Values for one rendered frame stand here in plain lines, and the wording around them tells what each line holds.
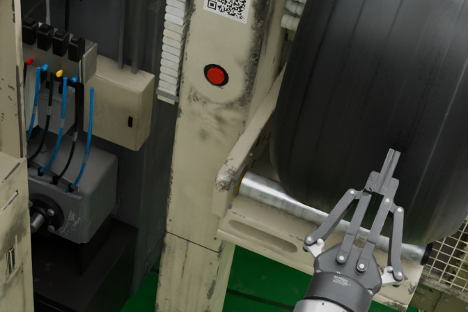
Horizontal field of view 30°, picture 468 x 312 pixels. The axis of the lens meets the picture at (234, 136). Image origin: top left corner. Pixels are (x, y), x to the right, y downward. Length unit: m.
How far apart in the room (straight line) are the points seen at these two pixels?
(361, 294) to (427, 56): 0.31
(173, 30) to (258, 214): 0.35
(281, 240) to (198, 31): 0.40
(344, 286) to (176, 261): 0.88
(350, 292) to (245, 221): 0.54
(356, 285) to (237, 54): 0.54
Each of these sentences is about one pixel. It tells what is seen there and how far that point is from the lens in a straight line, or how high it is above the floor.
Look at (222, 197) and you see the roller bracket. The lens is 1.49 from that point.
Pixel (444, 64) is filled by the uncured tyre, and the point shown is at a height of 1.35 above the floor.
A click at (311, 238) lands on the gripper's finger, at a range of 1.08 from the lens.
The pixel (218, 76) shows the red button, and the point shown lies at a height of 1.06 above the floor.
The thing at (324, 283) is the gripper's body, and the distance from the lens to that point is 1.02.
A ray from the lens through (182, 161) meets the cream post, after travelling 1.64.
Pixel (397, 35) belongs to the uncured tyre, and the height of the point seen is 1.36.
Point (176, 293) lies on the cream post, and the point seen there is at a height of 0.44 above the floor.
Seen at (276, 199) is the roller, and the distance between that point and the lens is 1.50.
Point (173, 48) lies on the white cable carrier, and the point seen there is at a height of 1.08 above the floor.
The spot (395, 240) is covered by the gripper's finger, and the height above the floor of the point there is 1.21.
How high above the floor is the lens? 1.99
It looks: 43 degrees down
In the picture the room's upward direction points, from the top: 10 degrees clockwise
